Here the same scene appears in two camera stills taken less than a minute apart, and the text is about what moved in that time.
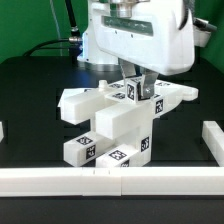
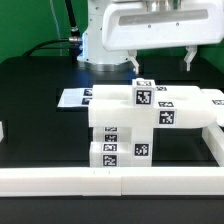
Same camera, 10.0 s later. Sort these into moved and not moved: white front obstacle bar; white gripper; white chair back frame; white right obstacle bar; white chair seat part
Moved: white chair seat part; white chair back frame; white gripper
Not moved: white right obstacle bar; white front obstacle bar
